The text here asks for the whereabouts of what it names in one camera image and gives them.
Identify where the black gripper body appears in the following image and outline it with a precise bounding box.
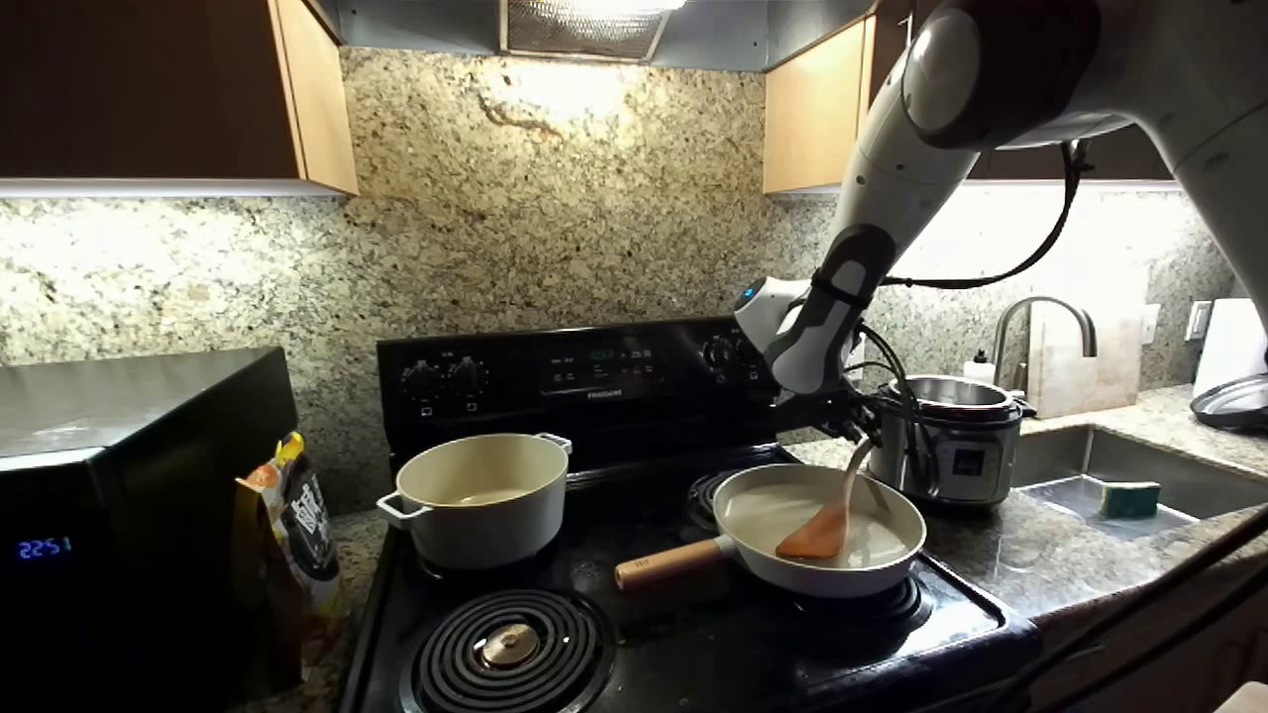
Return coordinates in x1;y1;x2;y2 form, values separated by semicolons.
770;388;881;442

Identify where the wooden spatula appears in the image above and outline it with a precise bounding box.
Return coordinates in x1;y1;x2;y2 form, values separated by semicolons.
776;442;877;561

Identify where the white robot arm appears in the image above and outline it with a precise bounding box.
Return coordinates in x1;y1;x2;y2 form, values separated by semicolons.
736;0;1268;426

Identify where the stainless pressure cooker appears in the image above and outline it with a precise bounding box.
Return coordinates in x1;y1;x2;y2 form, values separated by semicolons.
881;376;1032;508

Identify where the white soap bottle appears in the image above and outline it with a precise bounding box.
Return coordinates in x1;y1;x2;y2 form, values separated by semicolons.
962;347;996;385

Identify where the black electric stove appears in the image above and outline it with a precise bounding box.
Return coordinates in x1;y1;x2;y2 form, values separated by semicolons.
339;316;1039;713

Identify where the steel sink basin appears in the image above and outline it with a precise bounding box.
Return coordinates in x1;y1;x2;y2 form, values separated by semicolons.
1016;426;1268;537

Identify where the chrome kitchen faucet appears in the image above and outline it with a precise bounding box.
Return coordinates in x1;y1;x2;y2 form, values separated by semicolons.
991;291;1099;390

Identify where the green sponge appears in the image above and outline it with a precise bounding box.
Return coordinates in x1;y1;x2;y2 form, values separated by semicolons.
1103;480;1163;518

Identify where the right upper wooden cabinet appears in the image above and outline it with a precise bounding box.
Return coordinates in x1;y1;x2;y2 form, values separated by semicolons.
763;0;1268;198

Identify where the wooden cabinet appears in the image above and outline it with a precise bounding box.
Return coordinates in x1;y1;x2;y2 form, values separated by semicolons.
0;0;356;198
763;0;1268;198

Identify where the dark object on counter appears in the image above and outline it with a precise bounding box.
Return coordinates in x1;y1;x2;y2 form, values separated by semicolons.
1189;373;1268;437

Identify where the range hood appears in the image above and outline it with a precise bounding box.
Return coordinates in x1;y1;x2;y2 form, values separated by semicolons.
309;0;881;72

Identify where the snack bag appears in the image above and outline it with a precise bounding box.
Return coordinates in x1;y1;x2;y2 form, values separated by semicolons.
236;430;341;623

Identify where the black microwave oven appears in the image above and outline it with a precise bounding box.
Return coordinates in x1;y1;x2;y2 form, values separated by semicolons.
0;347;296;713

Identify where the left upper wooden cabinet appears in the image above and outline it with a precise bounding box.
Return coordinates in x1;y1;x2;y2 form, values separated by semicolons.
0;0;356;198

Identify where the cream frying pan wooden handle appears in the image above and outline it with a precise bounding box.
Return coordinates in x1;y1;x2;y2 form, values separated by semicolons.
615;463;926;596

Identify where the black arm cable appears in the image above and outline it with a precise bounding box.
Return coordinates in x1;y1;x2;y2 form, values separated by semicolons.
847;133;1094;500

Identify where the cream pot with handles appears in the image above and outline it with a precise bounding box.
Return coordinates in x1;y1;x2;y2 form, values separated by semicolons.
377;430;570;571

